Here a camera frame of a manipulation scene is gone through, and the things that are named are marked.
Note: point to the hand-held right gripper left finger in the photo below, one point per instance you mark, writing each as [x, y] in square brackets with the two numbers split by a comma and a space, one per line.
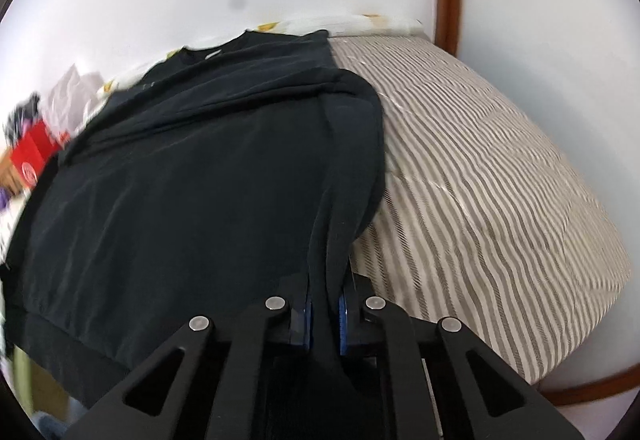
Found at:
[300, 320]

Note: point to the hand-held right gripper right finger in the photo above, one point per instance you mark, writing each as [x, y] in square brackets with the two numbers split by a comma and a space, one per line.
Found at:
[344, 325]

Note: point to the black sweatshirt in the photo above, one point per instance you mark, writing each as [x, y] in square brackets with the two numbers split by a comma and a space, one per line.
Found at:
[175, 195]

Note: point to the striped mattress pad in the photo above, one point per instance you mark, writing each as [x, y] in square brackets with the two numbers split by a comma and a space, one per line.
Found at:
[475, 195]

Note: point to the brown wooden baseboard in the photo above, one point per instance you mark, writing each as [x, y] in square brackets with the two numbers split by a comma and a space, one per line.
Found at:
[590, 392]

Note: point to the person's blue jeans legs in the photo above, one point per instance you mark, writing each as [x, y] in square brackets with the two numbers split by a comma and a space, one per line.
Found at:
[50, 427]

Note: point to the green bed sheet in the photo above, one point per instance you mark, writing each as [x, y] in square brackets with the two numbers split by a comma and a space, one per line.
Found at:
[20, 380]

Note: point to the red paper bag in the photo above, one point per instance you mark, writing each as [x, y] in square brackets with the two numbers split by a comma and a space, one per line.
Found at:
[35, 155]

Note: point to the purple cloth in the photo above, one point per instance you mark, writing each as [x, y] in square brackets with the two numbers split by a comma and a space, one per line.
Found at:
[5, 199]

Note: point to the white plastic bag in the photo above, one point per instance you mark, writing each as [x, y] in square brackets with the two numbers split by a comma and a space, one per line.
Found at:
[70, 95]

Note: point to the grey plaid cloth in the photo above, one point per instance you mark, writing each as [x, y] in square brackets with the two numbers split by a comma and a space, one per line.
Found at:
[22, 120]

